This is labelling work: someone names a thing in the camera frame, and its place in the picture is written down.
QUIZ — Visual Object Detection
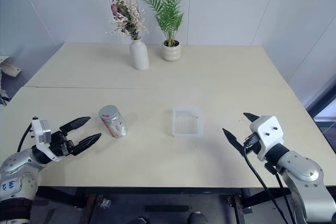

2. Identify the clear square plastic container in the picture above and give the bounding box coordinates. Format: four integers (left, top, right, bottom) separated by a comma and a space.
171, 106, 205, 138

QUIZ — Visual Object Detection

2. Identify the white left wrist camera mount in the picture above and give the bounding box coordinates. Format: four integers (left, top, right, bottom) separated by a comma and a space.
31, 119, 60, 162

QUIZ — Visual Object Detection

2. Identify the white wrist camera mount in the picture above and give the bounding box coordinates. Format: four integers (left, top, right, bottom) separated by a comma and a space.
249, 115, 285, 162
31, 119, 60, 162

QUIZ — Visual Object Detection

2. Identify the metal caster bracket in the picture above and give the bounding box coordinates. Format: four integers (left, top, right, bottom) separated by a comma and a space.
100, 197, 113, 209

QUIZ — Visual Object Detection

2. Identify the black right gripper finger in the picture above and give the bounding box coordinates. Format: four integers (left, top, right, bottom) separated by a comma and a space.
222, 127, 245, 157
242, 112, 261, 124

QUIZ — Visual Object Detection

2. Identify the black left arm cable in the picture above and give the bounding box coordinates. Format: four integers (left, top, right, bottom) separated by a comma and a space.
16, 116, 38, 153

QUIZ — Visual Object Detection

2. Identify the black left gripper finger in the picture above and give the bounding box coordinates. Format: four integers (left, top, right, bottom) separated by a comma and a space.
69, 132, 102, 156
59, 115, 92, 134

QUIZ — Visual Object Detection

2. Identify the dried flower bouquet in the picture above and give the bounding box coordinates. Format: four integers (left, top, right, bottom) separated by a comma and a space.
104, 0, 150, 41

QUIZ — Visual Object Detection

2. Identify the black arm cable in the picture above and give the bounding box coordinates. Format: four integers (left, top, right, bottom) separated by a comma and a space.
16, 116, 38, 153
243, 140, 297, 224

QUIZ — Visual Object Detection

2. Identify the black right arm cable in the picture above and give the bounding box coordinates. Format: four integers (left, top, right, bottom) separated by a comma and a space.
243, 140, 297, 224

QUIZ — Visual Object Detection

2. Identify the cream ribbed plant pot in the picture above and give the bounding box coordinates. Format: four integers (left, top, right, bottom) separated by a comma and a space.
161, 39, 182, 62

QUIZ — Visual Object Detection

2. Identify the white ceramic vase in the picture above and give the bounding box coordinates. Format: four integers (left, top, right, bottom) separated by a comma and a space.
129, 36, 150, 71

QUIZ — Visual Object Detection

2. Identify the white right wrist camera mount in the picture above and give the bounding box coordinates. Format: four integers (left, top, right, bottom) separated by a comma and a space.
249, 115, 285, 162

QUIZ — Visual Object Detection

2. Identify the beige object beside table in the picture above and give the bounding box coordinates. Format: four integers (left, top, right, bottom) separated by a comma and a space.
0, 54, 22, 78

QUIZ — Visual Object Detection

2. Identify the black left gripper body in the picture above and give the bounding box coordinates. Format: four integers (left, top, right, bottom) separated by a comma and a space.
48, 129, 76, 157

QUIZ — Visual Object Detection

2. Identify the green palm plant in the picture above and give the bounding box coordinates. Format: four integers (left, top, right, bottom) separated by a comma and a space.
140, 0, 185, 47

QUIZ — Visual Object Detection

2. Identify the black flat bar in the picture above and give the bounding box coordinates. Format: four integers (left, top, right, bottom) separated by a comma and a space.
144, 205, 190, 212

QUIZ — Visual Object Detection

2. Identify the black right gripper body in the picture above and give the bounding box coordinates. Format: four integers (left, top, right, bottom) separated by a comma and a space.
243, 132, 263, 154

